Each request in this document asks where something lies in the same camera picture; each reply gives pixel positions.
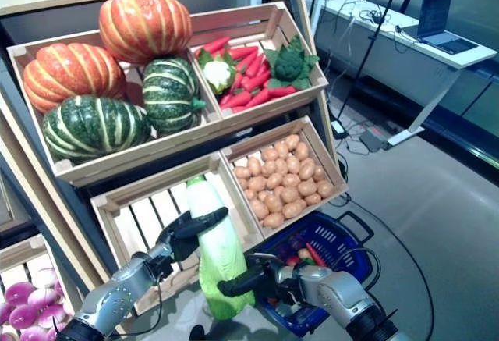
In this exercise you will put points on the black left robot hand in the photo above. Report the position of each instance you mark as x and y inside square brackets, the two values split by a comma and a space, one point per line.
[183, 235]

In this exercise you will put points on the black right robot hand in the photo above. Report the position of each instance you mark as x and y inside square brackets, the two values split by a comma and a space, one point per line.
[273, 274]

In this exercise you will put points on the napa cabbage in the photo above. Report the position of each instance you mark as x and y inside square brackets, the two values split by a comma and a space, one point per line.
[218, 247]

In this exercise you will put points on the blue plastic shopping basket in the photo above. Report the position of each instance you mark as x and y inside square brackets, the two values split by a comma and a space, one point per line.
[304, 323]

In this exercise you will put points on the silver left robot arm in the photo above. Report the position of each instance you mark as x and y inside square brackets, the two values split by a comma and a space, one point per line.
[113, 294]

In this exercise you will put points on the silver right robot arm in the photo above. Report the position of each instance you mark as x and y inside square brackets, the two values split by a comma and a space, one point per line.
[339, 294]

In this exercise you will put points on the red bell pepper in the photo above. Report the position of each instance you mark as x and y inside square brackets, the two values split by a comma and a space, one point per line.
[293, 261]

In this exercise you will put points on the small tan onion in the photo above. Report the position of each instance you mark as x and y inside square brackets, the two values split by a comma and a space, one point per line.
[304, 254]

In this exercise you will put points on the single red carrot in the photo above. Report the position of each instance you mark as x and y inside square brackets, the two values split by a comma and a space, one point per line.
[315, 254]

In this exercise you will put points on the wooden crate with white slats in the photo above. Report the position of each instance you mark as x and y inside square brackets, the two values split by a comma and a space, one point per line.
[156, 185]

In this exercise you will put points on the pile of brown potatoes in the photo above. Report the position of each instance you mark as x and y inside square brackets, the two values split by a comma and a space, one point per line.
[284, 185]

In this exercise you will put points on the wooden crate with pumpkins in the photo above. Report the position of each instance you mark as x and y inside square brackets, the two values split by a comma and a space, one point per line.
[136, 157]

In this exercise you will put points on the wooden crate with potatoes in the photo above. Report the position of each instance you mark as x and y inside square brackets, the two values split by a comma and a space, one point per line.
[265, 140]

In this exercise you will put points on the green striped pumpkin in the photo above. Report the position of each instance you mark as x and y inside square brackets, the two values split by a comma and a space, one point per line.
[93, 130]
[171, 95]

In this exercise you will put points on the white power adapter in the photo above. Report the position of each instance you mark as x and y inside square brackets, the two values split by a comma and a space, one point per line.
[338, 128]

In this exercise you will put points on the grey power box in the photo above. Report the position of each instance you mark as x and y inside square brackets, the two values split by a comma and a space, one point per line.
[372, 140]

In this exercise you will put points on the white cauliflower with leaves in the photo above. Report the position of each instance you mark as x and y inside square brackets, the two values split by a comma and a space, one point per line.
[218, 72]

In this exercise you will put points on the pile of purple turnips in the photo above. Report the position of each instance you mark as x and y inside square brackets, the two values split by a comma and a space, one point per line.
[15, 255]

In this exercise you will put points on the pile of purple onions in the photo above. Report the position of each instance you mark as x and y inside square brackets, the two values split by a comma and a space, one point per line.
[23, 294]

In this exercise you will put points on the orange striped pumpkin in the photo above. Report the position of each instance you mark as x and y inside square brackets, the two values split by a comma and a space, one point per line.
[70, 75]
[144, 25]

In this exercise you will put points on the green broccoli with leaves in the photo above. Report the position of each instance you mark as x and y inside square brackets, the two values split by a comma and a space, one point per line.
[288, 66]

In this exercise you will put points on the wooden crate with carrots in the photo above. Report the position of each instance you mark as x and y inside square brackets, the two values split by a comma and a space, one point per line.
[234, 19]

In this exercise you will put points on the tall black tripod stand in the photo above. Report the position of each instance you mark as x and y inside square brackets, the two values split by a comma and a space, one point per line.
[373, 37]

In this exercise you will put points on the white office desk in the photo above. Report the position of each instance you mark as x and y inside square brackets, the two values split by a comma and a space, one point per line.
[429, 64]

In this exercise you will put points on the metal store shelving unit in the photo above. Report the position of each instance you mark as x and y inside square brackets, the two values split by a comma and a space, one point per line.
[483, 103]

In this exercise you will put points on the grey open laptop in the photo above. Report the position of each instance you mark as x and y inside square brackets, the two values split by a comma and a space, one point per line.
[436, 9]

